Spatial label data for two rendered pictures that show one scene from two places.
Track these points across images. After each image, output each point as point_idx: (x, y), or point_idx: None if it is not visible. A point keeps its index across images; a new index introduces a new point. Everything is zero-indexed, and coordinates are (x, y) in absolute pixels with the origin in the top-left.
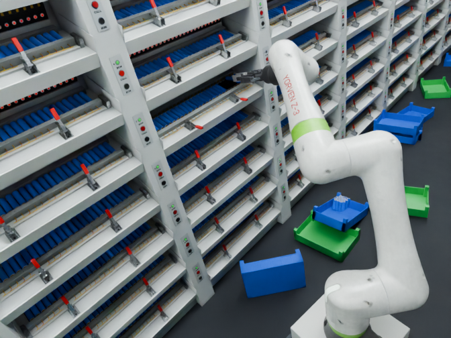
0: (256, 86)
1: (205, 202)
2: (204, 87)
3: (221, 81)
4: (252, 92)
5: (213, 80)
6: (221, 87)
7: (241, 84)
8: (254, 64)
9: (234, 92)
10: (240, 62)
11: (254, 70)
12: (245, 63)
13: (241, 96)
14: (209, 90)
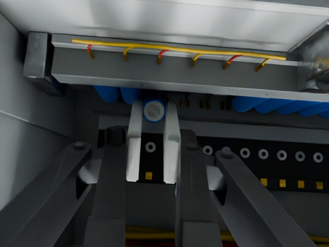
0: (34, 16)
1: None
2: (289, 116)
3: (181, 92)
4: (129, 7)
5: (228, 119)
6: (257, 105)
7: (161, 85)
8: (8, 178)
9: (257, 70)
10: (54, 144)
11: (77, 207)
12: (40, 155)
13: (241, 27)
14: (313, 113)
